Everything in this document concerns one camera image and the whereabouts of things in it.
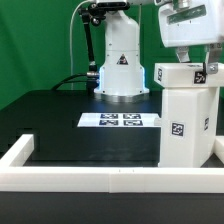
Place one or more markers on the white marker sheet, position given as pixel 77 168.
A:
pixel 120 120

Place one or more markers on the white U-shaped border frame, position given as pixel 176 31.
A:
pixel 15 175

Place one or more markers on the small white cabinet top block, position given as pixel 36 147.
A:
pixel 187 75

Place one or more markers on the white cabinet body box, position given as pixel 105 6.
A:
pixel 188 126

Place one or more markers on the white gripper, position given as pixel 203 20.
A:
pixel 200 24

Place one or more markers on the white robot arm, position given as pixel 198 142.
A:
pixel 121 76

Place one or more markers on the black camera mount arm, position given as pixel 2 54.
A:
pixel 94 14

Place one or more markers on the white cabinet door panel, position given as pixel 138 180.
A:
pixel 157 122

